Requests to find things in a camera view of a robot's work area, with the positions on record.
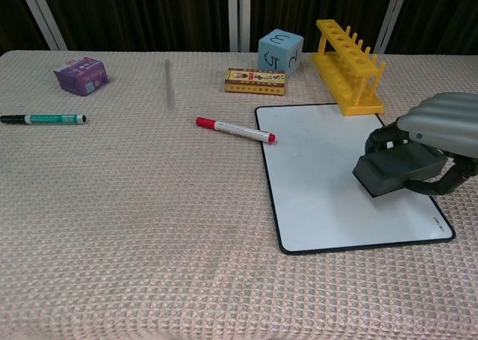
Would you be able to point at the beige waffle tablecloth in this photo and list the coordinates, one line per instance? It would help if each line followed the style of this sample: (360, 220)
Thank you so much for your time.
(149, 213)

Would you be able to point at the yellow printed card box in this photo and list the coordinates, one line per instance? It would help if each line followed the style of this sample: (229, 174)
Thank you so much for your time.
(257, 81)

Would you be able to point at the white whiteboard with black frame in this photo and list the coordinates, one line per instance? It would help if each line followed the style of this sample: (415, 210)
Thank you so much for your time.
(321, 183)

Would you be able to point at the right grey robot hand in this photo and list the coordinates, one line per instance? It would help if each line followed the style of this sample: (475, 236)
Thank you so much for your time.
(440, 119)

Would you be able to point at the purple printed box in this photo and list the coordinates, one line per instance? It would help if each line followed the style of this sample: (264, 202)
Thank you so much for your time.
(81, 74)

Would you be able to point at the red marker pen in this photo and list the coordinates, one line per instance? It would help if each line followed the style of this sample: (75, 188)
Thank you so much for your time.
(239, 130)

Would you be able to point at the white metal frame post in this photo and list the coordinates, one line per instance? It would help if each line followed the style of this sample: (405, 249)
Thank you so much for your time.
(392, 15)
(43, 15)
(239, 15)

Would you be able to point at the dark grey whiteboard eraser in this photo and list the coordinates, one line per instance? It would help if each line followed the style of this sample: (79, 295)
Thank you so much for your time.
(396, 168)

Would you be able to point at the dark curtain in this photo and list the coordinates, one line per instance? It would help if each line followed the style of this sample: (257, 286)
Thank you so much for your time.
(149, 11)

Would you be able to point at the green and black marker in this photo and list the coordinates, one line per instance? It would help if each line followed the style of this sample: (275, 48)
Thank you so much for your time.
(48, 119)

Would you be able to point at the light blue foam cube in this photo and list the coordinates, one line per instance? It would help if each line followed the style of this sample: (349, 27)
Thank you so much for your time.
(280, 54)

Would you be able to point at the yellow test tube rack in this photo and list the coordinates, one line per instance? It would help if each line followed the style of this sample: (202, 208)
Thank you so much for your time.
(347, 67)

